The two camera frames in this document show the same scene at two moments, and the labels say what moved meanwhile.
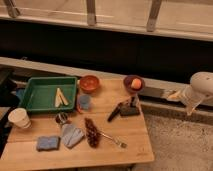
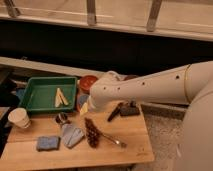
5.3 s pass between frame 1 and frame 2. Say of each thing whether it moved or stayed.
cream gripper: moved
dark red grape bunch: stayed
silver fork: stayed
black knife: stayed
